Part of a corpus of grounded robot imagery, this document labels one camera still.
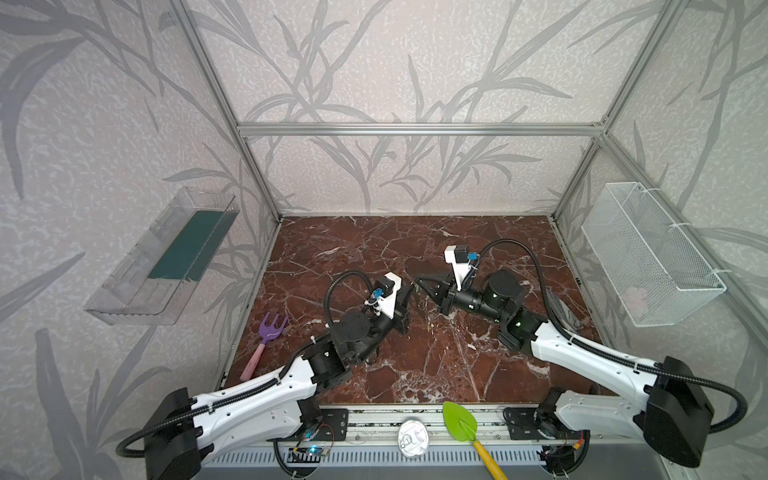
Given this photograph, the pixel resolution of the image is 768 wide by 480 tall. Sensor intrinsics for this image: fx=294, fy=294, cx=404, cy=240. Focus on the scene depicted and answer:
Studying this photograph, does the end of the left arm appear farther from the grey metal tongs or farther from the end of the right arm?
the grey metal tongs

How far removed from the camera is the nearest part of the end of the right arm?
61 cm

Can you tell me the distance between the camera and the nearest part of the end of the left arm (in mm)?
609
